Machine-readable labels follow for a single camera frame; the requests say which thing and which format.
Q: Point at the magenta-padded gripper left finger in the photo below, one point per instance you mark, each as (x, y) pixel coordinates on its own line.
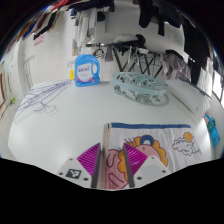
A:
(88, 160)

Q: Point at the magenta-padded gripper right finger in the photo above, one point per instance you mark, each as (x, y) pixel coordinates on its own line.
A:
(136, 158)

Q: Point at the cartoon print white towel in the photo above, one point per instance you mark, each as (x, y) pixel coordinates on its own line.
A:
(166, 140)

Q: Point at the round pale blue peg hanger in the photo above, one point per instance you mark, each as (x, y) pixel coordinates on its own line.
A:
(140, 87)

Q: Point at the white pillow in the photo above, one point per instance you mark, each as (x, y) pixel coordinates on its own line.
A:
(188, 96)

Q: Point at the blue plastic basket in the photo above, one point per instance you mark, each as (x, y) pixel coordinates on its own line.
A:
(213, 131)

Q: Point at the yellow plastic container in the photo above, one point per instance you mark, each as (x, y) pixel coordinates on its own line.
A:
(72, 75)

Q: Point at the blue detergent bottle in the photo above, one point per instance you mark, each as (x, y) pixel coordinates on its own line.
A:
(86, 71)

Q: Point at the grey garment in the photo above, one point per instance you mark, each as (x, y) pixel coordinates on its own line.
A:
(175, 65)

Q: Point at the black folding drying rack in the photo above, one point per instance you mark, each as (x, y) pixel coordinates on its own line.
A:
(133, 56)

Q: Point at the window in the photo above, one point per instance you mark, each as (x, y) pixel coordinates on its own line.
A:
(218, 86)

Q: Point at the black hanging clothes group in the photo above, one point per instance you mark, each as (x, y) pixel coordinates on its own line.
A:
(196, 46)

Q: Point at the dark hanging garments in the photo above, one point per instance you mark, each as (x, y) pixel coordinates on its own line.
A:
(156, 15)

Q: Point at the row of colourful hanging clothes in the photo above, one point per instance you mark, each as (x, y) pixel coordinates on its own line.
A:
(36, 23)

